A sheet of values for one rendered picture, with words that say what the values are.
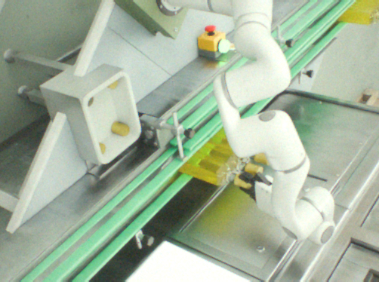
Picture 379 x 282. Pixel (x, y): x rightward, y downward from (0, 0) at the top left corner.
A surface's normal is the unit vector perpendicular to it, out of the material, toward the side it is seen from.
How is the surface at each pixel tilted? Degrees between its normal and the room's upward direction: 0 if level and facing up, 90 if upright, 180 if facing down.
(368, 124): 90
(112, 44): 0
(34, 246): 90
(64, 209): 90
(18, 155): 90
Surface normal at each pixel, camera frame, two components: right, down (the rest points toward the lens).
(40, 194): 0.80, 0.26
